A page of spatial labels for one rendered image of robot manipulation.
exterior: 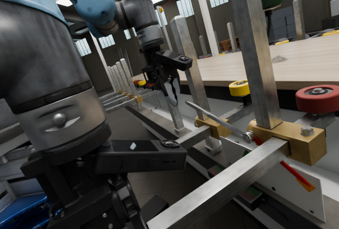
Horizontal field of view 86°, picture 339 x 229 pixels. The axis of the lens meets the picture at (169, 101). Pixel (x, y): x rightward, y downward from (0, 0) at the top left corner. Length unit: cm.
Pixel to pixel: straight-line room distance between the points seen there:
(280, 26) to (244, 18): 703
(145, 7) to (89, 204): 48
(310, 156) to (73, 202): 36
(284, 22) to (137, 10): 703
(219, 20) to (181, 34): 1193
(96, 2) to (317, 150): 48
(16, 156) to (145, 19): 43
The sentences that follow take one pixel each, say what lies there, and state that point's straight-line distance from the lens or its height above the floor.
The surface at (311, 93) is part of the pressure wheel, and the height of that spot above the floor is 90.
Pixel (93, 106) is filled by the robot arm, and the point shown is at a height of 105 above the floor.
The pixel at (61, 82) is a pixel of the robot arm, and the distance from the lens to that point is 19.
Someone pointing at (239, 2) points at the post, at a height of 112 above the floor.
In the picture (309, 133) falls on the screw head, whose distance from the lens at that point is 40.
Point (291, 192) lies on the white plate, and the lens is 49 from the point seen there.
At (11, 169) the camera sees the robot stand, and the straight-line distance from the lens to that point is 48.
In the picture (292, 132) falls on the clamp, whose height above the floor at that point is 87.
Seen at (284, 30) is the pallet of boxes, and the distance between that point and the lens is 746.
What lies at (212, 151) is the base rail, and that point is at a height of 72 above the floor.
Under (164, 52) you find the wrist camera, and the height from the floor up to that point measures 108.
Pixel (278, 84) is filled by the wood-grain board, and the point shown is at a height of 89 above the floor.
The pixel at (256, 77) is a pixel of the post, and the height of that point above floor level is 98.
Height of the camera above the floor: 108
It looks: 15 degrees down
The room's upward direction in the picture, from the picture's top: 19 degrees counter-clockwise
